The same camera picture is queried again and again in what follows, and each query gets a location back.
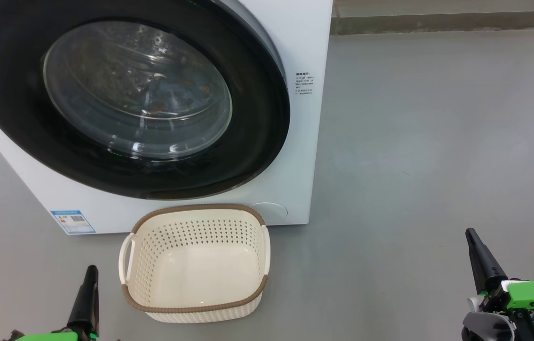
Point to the white washing machine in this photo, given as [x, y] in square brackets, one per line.
[305, 166]

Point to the small printed text label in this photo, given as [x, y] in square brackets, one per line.
[305, 84]

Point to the round white filter cover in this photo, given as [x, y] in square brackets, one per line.
[271, 213]

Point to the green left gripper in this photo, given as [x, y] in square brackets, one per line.
[49, 337]

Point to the cream laundry basket brown rim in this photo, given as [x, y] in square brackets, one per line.
[196, 265]

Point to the blue energy label sticker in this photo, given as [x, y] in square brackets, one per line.
[73, 222]

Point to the dark round washing machine door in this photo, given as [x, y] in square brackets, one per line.
[11, 94]

